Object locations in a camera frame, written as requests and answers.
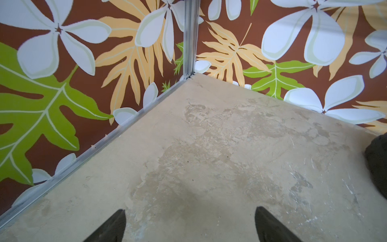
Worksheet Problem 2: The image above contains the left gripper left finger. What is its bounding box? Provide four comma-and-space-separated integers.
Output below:
84, 209, 127, 242

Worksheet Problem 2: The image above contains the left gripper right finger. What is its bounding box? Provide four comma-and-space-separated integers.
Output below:
255, 206, 302, 242

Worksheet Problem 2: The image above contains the black tool case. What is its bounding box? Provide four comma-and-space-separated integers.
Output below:
364, 133, 387, 199

